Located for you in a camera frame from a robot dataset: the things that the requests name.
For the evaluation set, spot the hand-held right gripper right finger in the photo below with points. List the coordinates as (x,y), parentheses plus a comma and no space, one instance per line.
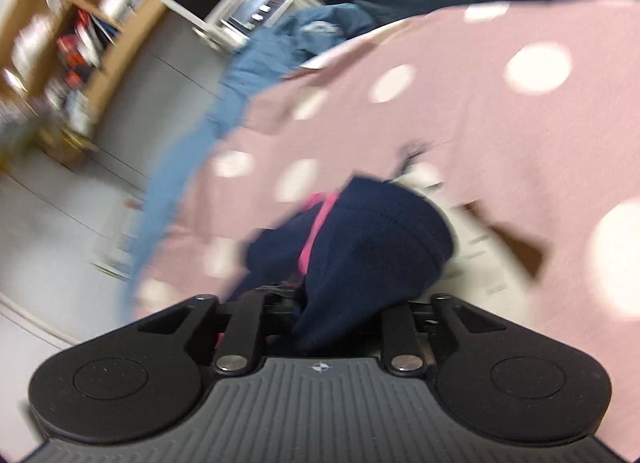
(398,335)

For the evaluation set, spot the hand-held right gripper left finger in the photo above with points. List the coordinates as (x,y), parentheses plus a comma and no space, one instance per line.
(245,328)

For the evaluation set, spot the navy cartoon print pants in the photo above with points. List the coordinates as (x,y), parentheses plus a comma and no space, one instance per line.
(360,263)

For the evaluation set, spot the pink dotted bedsheet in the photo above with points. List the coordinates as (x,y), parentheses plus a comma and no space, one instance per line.
(450,108)

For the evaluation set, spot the blue crumpled cloth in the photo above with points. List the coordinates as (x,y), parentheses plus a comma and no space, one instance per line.
(260,68)

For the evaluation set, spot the white appliance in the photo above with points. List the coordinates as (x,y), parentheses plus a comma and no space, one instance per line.
(255,8)

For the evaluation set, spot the wooden shelf unit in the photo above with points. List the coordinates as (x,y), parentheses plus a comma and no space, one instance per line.
(70,43)

